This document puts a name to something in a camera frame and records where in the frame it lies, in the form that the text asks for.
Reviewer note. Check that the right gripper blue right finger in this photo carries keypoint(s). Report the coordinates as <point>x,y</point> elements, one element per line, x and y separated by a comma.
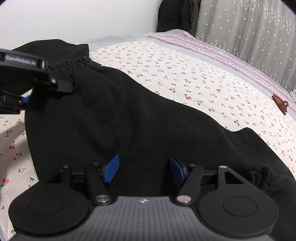
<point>178,169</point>

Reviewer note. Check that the brown hair claw clip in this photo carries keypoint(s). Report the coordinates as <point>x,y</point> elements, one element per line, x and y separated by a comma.
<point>281,104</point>

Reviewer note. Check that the black pants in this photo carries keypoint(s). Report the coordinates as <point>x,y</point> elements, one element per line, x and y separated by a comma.
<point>109,114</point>

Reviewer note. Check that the grey star curtain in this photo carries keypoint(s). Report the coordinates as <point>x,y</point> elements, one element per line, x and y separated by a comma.
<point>261,33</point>

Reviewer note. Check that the striped folded garment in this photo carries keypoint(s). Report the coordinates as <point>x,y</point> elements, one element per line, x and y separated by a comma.
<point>293,95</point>

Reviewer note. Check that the cherry print bed sheet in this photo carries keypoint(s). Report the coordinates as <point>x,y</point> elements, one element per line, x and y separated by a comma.
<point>178,77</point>

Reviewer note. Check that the pink striped blanket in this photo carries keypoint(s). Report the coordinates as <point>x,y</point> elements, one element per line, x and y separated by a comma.
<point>186,41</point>

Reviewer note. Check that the black hanging clothes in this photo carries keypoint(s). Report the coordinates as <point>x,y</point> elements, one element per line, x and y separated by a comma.
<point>178,14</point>

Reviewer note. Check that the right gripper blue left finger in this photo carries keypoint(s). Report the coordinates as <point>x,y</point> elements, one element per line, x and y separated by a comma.
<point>110,169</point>

